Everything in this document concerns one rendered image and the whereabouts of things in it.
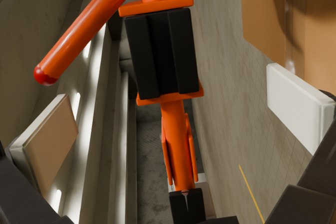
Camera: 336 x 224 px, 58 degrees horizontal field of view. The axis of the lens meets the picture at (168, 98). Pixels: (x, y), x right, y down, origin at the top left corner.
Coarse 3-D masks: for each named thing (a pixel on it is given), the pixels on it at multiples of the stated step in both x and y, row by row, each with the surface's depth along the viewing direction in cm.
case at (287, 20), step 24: (264, 0) 38; (288, 0) 31; (312, 0) 26; (264, 24) 39; (288, 24) 32; (312, 24) 27; (264, 48) 41; (288, 48) 33; (312, 48) 27; (312, 72) 28
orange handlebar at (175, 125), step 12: (144, 0) 25; (168, 108) 28; (180, 108) 28; (168, 120) 28; (180, 120) 28; (168, 132) 29; (180, 132) 28; (192, 132) 31; (168, 144) 29; (180, 144) 29; (192, 144) 29; (168, 156) 30; (180, 156) 29; (192, 156) 29; (168, 168) 30; (180, 168) 30; (192, 168) 31; (168, 180) 30; (180, 180) 30; (192, 180) 31
